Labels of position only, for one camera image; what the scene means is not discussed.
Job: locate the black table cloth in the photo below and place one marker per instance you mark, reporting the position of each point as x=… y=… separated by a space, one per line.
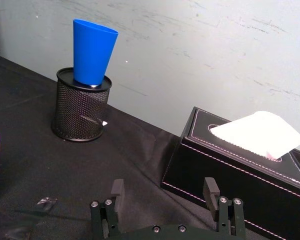
x=52 y=165

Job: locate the black leather tissue box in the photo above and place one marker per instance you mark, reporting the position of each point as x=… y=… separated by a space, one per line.
x=237 y=180

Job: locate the blue plastic cup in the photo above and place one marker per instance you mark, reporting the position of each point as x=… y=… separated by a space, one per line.
x=91 y=53

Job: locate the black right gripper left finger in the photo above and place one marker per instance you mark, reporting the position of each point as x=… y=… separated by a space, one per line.
x=115 y=205

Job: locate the white paper tissue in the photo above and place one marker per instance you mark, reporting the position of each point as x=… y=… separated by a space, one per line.
x=258 y=135

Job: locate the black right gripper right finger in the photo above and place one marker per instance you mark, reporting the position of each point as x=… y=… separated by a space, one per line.
x=223 y=212

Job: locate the small crumpled clear wrapper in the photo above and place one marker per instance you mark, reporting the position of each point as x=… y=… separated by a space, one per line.
x=47 y=201

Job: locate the black mesh pen holder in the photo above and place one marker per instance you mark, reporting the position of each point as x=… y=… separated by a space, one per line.
x=78 y=115

